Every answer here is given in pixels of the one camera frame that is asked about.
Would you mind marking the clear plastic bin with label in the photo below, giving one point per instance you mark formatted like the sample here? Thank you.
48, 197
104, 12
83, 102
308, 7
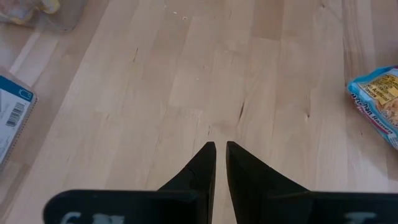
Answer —
12, 112

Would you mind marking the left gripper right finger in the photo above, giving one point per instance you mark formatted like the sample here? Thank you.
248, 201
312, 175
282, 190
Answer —
248, 186

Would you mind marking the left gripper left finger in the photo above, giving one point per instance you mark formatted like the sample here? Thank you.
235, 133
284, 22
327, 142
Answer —
203, 174

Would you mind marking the blue Maruchan ramen pack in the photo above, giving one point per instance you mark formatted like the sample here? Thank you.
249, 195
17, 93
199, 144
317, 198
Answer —
379, 99

